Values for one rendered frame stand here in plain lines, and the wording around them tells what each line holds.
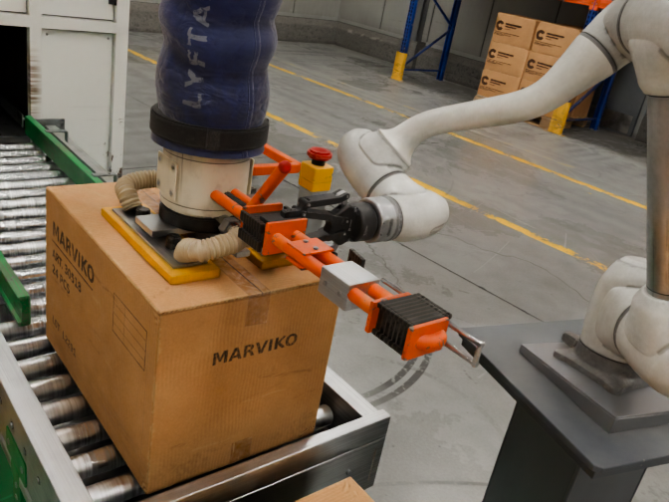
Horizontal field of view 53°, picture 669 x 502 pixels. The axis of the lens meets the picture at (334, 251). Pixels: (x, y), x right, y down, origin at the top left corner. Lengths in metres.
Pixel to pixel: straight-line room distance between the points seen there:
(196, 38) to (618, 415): 1.08
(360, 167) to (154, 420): 0.63
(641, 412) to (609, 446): 0.12
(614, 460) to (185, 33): 1.11
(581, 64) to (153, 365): 0.95
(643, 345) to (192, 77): 0.97
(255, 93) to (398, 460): 1.53
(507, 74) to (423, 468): 7.38
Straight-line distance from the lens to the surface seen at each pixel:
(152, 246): 1.31
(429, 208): 1.34
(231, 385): 1.31
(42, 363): 1.74
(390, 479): 2.34
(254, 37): 1.22
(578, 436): 1.46
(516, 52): 9.23
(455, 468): 2.46
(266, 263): 1.31
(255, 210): 1.18
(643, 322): 1.39
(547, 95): 1.36
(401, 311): 0.91
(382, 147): 1.39
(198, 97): 1.22
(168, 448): 1.33
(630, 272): 1.55
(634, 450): 1.50
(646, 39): 1.24
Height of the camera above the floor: 1.53
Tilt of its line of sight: 24 degrees down
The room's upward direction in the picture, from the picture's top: 11 degrees clockwise
